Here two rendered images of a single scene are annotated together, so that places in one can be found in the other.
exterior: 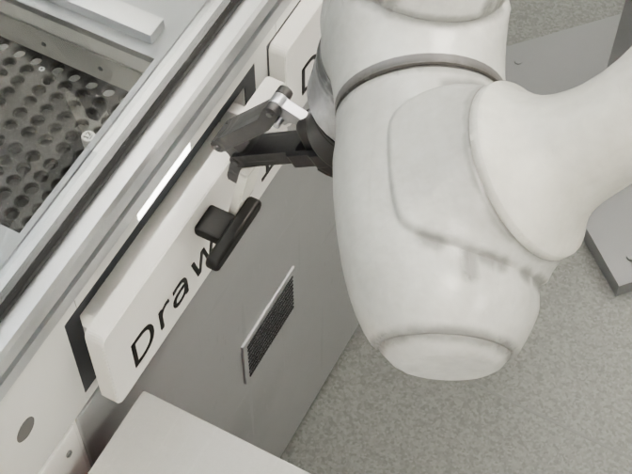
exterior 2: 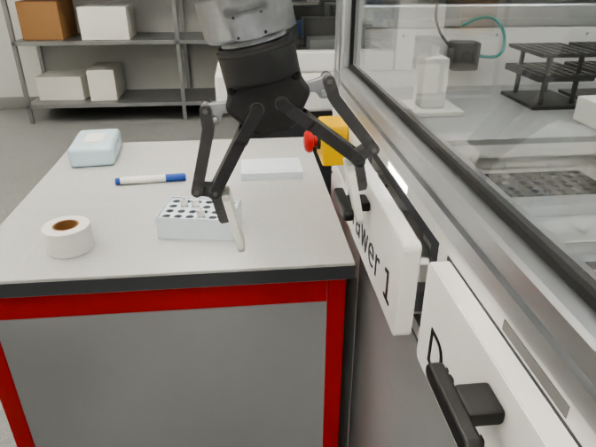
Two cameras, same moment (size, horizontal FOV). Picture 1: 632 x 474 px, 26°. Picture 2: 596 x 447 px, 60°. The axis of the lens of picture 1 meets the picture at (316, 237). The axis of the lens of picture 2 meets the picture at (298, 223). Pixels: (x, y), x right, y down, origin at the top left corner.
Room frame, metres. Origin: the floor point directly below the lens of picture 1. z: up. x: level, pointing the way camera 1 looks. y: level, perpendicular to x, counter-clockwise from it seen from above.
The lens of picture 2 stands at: (1.04, -0.29, 1.16)
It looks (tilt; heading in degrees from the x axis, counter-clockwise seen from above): 27 degrees down; 146
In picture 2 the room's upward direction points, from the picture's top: straight up
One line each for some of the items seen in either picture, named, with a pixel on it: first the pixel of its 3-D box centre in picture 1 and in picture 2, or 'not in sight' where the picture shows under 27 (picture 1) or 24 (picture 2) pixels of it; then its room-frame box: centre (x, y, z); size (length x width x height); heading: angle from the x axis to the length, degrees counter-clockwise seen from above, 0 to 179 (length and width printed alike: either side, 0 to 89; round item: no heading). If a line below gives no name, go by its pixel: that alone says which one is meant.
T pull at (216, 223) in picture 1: (221, 228); (353, 203); (0.61, 0.08, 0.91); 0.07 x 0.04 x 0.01; 152
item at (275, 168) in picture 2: not in sight; (270, 168); (0.15, 0.24, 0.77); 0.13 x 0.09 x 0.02; 62
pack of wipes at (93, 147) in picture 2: not in sight; (96, 146); (-0.15, -0.04, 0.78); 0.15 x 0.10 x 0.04; 157
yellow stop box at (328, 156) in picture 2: not in sight; (330, 140); (0.33, 0.25, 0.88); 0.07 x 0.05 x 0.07; 152
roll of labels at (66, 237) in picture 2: not in sight; (67, 236); (0.26, -0.19, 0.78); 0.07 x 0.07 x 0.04
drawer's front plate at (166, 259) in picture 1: (196, 235); (373, 225); (0.63, 0.10, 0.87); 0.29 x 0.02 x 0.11; 152
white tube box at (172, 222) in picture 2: not in sight; (200, 217); (0.31, 0.01, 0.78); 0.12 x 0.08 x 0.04; 52
